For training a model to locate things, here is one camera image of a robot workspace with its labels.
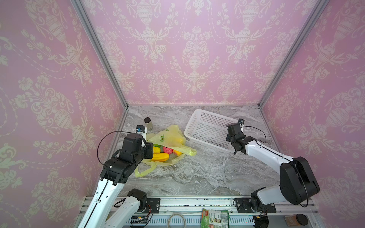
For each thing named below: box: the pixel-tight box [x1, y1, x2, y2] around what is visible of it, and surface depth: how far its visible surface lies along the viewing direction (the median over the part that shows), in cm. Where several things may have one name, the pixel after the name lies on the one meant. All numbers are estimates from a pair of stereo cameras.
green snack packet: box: [200, 208, 231, 228], surface depth 70 cm
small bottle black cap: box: [144, 116, 152, 124], surface depth 102 cm
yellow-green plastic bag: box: [134, 124, 197, 178], surface depth 75 cm
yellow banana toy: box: [151, 152, 170, 162], surface depth 91 cm
